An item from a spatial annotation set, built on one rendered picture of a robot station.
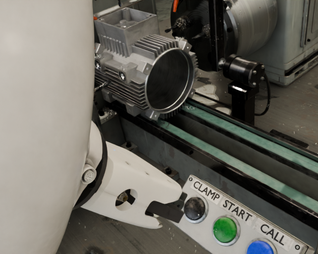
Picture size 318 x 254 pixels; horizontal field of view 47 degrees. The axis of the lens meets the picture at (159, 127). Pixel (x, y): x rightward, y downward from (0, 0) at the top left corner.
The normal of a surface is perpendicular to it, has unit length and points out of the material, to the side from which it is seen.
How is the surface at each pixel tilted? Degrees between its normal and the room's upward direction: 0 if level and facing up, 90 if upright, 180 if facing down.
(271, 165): 90
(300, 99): 0
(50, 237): 112
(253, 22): 80
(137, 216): 93
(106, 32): 90
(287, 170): 90
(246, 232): 38
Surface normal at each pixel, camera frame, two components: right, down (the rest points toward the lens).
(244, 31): 0.65, 0.29
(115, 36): -0.73, 0.48
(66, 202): 0.82, 0.49
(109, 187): 0.45, 0.37
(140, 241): -0.14, -0.80
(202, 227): -0.55, -0.34
